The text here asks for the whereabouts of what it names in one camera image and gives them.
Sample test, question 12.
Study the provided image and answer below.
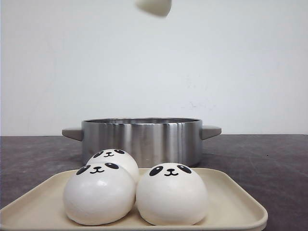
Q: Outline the white panda bun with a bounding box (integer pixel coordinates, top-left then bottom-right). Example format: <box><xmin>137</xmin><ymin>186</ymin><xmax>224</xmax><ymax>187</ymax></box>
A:
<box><xmin>87</xmin><ymin>149</ymin><xmax>139</xmax><ymax>183</ymax></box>
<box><xmin>136</xmin><ymin>163</ymin><xmax>209</xmax><ymax>225</ymax></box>
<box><xmin>63</xmin><ymin>162</ymin><xmax>136</xmax><ymax>226</ymax></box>

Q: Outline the cream panda bun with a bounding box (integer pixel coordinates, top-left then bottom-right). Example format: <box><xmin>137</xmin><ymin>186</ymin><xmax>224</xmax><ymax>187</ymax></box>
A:
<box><xmin>135</xmin><ymin>0</ymin><xmax>172</xmax><ymax>17</ymax></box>

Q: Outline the stainless steel steamer pot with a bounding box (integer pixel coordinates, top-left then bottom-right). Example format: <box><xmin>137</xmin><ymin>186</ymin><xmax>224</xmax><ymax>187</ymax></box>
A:
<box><xmin>62</xmin><ymin>117</ymin><xmax>222</xmax><ymax>167</ymax></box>

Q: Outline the beige rectangular tray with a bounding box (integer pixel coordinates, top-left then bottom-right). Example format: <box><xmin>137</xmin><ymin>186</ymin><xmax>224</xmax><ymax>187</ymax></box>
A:
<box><xmin>0</xmin><ymin>168</ymin><xmax>268</xmax><ymax>231</ymax></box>

